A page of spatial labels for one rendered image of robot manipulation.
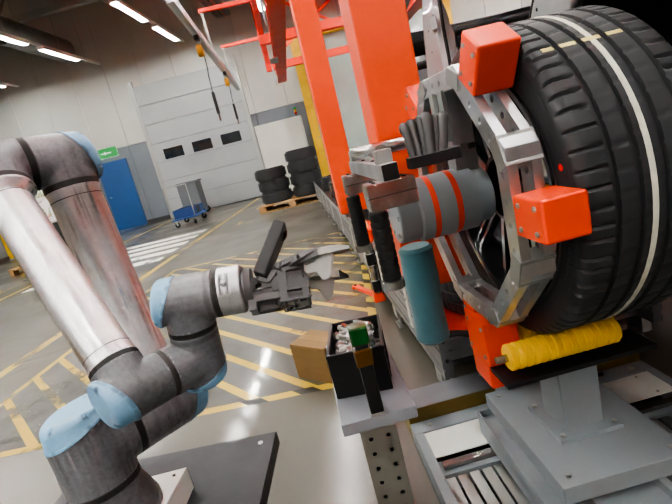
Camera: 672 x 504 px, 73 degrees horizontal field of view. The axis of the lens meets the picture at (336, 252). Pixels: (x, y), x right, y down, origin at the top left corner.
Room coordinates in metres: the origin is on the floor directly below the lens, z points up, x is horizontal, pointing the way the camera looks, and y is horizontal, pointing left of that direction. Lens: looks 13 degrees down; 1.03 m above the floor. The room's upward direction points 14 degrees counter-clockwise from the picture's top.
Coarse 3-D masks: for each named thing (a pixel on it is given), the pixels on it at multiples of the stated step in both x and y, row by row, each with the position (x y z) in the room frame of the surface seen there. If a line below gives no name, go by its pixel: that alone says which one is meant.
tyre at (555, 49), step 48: (528, 48) 0.80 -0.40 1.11; (576, 48) 0.78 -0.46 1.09; (624, 48) 0.77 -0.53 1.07; (528, 96) 0.79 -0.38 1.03; (576, 96) 0.72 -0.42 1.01; (624, 96) 0.72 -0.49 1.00; (576, 144) 0.69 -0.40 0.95; (624, 144) 0.69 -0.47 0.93; (624, 192) 0.68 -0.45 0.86; (576, 240) 0.71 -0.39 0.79; (624, 240) 0.69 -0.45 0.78; (576, 288) 0.73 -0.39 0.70; (624, 288) 0.73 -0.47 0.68
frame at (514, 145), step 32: (480, 96) 0.82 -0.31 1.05; (480, 128) 0.81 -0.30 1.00; (512, 128) 0.78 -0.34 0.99; (512, 160) 0.73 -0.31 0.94; (512, 192) 0.73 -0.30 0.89; (512, 224) 0.74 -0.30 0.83; (448, 256) 1.16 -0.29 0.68; (512, 256) 0.76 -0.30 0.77; (544, 256) 0.73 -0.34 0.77; (480, 288) 1.06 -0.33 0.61; (512, 288) 0.78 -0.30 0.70; (512, 320) 0.87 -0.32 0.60
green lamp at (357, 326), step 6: (348, 324) 0.91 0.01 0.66; (354, 324) 0.91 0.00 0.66; (360, 324) 0.90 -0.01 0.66; (348, 330) 0.89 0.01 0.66; (354, 330) 0.88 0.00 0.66; (360, 330) 0.88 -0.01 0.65; (366, 330) 0.88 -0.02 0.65; (354, 336) 0.88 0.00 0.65; (360, 336) 0.88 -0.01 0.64; (366, 336) 0.88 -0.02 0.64; (354, 342) 0.88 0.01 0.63; (360, 342) 0.88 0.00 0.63; (366, 342) 0.88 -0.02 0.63
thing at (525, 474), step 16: (480, 416) 1.19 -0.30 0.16; (496, 432) 1.13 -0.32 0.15; (496, 448) 1.10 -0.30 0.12; (512, 448) 1.05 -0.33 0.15; (512, 464) 0.99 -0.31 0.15; (528, 464) 0.98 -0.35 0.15; (528, 480) 0.91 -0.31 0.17; (544, 480) 0.92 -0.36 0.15; (656, 480) 0.83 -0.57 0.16; (528, 496) 0.92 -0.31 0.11; (544, 496) 0.88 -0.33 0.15; (608, 496) 0.84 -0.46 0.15; (624, 496) 0.83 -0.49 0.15; (640, 496) 0.82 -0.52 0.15; (656, 496) 0.81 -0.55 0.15
